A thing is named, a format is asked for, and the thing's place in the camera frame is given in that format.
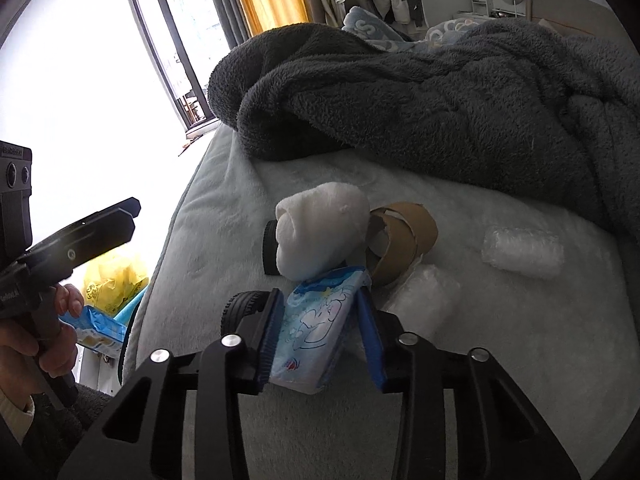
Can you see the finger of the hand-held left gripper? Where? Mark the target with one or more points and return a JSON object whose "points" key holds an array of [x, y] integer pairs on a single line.
{"points": [[95, 232]]}

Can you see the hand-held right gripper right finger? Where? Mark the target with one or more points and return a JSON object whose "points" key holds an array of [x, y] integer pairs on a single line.
{"points": [[371, 342]]}

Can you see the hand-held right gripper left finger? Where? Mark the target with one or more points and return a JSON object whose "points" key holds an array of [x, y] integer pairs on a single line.
{"points": [[267, 342]]}

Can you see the blue printed tissue packet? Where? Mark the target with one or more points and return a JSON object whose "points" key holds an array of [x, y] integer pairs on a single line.
{"points": [[315, 325]]}

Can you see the brown cardboard tube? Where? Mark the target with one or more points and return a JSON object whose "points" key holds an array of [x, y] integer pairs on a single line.
{"points": [[415, 232]]}

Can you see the person's left hand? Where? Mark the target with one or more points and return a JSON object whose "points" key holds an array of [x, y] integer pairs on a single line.
{"points": [[62, 305]]}

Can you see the black toy wheel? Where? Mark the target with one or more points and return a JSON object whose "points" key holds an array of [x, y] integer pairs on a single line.
{"points": [[242, 310], [270, 250]]}

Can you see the yellow plastic bag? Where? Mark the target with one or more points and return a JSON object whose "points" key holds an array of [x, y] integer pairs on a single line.
{"points": [[117, 280]]}

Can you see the clear bubble wrap piece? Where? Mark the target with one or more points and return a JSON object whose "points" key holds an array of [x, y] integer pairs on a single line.
{"points": [[520, 252], [425, 300]]}

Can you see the blue snack packet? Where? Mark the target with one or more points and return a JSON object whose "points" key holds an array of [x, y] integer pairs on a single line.
{"points": [[97, 325]]}

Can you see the white fluffy sock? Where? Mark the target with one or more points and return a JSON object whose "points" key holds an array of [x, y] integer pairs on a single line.
{"points": [[315, 225]]}

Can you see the bed with pale cover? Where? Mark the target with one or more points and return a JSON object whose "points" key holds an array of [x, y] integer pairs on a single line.
{"points": [[500, 360]]}

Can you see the grey fluffy cloth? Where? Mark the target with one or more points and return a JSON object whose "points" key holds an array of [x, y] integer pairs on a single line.
{"points": [[92, 407]]}

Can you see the dark grey fleece blanket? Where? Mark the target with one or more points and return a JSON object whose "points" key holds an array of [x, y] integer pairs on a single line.
{"points": [[425, 100]]}

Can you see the blue printed blanket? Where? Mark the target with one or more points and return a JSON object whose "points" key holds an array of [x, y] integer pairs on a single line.
{"points": [[370, 25]]}

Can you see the beige headboard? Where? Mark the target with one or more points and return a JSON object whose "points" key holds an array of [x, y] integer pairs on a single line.
{"points": [[565, 10]]}

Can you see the black balcony door frame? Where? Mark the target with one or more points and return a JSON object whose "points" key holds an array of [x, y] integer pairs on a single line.
{"points": [[165, 20]]}

